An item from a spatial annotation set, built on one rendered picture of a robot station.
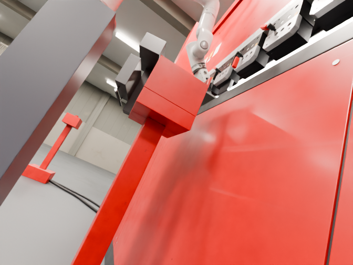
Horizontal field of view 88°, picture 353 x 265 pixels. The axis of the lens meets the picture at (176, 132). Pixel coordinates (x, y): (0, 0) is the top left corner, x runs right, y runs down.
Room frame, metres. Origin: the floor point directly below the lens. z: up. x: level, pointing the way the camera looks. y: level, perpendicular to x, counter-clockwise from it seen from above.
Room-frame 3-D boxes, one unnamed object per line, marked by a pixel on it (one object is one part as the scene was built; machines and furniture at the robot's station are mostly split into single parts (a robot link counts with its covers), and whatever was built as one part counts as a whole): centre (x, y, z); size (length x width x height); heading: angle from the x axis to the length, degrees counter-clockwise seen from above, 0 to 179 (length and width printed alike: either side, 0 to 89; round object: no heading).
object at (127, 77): (1.96, 0.75, 1.42); 0.45 x 0.12 x 0.36; 4
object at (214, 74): (1.15, -0.09, 1.26); 0.15 x 0.09 x 0.17; 15
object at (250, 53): (0.76, -0.20, 1.26); 0.15 x 0.09 x 0.17; 15
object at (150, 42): (2.02, 0.67, 1.52); 0.51 x 0.25 x 0.85; 4
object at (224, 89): (0.93, -0.15, 1.13); 0.10 x 0.02 x 0.10; 15
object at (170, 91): (0.55, 0.07, 0.75); 0.20 x 0.16 x 0.18; 15
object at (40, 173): (2.27, 1.22, 0.41); 0.25 x 0.20 x 0.83; 105
